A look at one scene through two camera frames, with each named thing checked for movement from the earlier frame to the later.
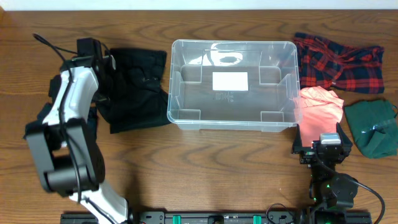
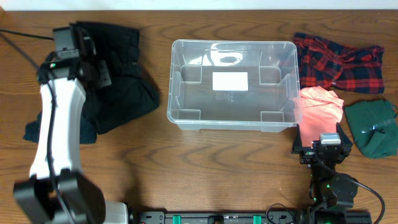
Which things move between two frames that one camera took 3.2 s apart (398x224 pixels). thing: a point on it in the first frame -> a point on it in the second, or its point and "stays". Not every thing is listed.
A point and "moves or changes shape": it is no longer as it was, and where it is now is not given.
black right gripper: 306,155 stays
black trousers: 135,95 moves or changes shape
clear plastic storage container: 234,84 stays
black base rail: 198,217 stays
